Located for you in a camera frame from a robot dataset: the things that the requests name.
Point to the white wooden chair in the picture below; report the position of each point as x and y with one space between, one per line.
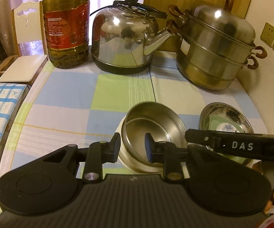
29 38

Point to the small blue flower saucer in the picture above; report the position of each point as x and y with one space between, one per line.
227 127

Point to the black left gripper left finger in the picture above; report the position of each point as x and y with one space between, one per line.
54 180

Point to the stainless steel steamer pot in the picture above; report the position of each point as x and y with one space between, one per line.
215 44

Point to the small stainless steel bowl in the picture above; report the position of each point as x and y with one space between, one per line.
148 117

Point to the checked tablecloth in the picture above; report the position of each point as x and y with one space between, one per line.
84 104

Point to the stainless steel kettle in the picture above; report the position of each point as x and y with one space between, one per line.
125 36

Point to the large stainless steel plate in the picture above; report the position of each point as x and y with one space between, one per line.
223 117

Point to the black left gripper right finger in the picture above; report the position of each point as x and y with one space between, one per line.
212 181

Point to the cooking oil bottle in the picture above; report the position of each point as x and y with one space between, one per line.
66 24

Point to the green square plastic plate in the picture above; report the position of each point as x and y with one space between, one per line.
215 120

